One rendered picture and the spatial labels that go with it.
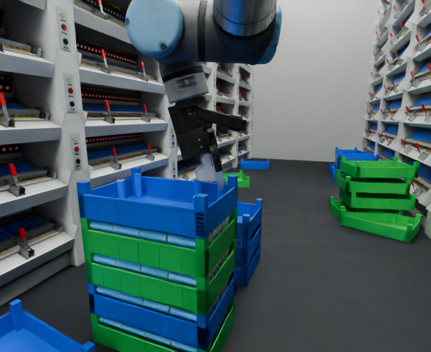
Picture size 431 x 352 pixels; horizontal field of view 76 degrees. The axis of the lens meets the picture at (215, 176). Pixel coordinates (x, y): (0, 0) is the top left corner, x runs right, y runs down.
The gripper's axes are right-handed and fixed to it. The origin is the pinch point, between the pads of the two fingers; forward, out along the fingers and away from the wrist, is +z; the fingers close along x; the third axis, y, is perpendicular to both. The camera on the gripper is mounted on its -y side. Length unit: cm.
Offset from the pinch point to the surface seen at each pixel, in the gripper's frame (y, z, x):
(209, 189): 3.1, 1.9, -4.6
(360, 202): -72, 47, -60
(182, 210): 9.7, -1.0, 13.9
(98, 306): 35.4, 19.2, 2.4
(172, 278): 15.7, 12.8, 11.7
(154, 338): 24.1, 26.9, 9.0
